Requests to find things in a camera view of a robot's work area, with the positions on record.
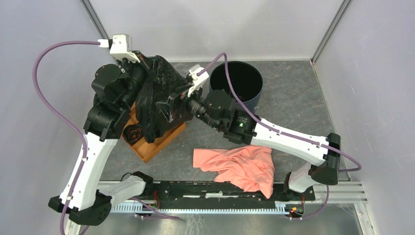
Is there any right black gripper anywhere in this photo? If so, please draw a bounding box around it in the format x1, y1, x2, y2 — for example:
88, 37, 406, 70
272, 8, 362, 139
156, 81, 222, 132

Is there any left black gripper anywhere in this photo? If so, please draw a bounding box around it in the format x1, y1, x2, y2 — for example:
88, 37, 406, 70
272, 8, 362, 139
118, 50, 161, 110

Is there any black trash bag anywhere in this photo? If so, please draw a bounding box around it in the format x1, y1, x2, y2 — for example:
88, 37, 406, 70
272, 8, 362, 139
136, 55, 193, 143
122, 124, 142, 146

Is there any dark blue trash bin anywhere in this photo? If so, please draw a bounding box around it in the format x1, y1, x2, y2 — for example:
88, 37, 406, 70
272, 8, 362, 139
209, 61, 263, 113

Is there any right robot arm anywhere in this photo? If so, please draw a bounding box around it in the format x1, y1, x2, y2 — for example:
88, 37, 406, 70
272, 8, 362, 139
156, 86, 341, 200

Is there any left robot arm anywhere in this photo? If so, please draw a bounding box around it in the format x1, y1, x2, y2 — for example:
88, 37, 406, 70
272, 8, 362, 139
48, 51, 157, 226

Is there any rolled black trash bag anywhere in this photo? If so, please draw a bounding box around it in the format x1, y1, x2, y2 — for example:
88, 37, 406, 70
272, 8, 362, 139
122, 124, 142, 146

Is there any orange compartment tray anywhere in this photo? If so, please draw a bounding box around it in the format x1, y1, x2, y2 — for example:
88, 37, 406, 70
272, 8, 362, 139
121, 104, 186, 163

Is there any pink cloth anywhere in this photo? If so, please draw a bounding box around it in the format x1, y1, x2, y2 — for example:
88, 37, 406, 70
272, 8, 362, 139
193, 145, 275, 199

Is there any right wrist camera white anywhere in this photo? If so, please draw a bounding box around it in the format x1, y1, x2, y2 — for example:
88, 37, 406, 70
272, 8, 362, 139
187, 64, 209, 97

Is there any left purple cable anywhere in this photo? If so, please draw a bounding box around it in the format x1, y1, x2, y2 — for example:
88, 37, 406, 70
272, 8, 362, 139
32, 40, 181, 235

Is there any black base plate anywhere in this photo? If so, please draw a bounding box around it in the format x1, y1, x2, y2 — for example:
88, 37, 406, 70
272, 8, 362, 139
136, 181, 316, 209

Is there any aluminium slotted rail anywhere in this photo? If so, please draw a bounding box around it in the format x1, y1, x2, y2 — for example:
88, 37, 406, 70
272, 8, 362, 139
111, 201, 289, 215

